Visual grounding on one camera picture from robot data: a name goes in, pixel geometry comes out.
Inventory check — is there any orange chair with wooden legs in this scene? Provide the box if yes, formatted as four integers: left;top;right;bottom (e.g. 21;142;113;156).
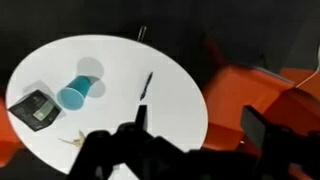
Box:
201;64;320;180

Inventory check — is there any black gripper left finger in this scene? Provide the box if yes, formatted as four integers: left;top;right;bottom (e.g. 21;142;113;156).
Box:
134;104;149;130

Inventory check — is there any shiny metal rod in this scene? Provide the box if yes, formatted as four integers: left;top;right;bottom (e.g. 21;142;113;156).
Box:
136;26;148;43

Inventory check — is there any teal plastic cup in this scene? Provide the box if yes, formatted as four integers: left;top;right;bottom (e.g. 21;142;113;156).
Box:
55;75;101;112

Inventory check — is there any pile of wooden sticks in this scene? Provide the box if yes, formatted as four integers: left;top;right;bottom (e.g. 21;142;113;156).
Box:
58;129;87;149

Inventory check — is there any black coffee bag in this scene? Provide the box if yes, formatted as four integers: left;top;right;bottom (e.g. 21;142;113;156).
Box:
8;89;63;132

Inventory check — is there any dark blue pen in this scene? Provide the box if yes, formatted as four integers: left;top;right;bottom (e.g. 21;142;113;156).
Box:
139;71;154;101

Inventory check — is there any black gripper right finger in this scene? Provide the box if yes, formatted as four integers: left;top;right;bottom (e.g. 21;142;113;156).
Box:
240;105;268;152

